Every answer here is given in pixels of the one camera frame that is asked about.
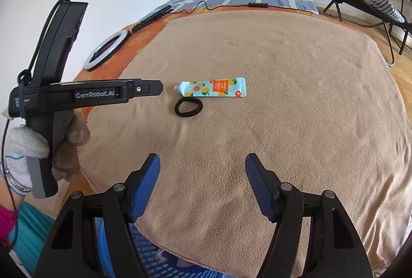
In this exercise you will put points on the teal fruit print tube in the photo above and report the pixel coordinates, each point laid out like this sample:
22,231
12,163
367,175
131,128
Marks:
219,88

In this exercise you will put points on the black remote control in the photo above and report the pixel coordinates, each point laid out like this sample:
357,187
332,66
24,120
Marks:
257,5

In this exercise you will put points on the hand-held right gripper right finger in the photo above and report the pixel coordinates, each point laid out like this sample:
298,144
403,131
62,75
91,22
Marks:
257,181

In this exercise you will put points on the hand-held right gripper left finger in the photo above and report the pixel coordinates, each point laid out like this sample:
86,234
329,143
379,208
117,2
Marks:
148,181

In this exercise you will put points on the striped cloth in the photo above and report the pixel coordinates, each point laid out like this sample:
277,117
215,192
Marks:
388,9

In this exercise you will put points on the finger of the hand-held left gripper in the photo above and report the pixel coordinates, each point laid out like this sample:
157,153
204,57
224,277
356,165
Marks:
144,88

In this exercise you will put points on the black folded light stand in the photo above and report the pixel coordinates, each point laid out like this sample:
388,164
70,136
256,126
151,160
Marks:
151,18

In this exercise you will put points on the blue plastic basket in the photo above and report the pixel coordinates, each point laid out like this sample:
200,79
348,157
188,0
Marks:
193,273

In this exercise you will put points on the person's left forearm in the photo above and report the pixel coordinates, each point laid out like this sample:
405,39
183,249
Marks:
4,197

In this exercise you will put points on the beige fleece blanket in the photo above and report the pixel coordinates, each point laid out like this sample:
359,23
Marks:
257,104

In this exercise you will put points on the person's left hand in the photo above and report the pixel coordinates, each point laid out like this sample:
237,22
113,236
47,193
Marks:
69,149

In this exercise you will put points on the pink clothing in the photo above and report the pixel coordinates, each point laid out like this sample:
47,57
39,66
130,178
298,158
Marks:
7,223

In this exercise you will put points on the teal clothing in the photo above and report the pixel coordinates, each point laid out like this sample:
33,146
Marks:
32,233

